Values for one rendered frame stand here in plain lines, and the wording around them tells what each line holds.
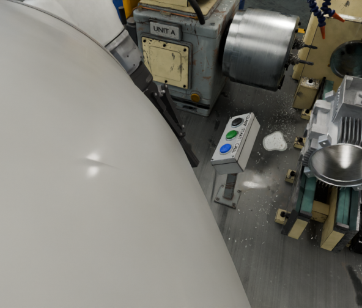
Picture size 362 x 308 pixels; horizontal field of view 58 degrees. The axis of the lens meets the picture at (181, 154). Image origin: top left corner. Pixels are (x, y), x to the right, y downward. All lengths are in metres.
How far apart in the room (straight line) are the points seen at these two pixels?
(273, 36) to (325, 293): 0.73
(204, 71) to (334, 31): 0.45
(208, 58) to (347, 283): 0.77
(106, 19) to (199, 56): 0.62
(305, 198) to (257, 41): 0.49
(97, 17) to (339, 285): 0.84
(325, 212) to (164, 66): 0.70
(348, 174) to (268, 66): 0.40
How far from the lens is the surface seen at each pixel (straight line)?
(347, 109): 0.89
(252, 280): 0.92
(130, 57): 0.55
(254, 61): 1.08
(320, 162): 0.98
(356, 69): 1.32
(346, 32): 1.26
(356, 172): 0.99
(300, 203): 0.92
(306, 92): 1.32
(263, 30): 1.09
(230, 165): 0.78
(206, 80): 1.16
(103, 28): 0.53
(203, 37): 1.08
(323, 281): 0.98
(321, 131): 0.89
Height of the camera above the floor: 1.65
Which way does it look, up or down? 49 degrees down
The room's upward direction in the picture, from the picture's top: straight up
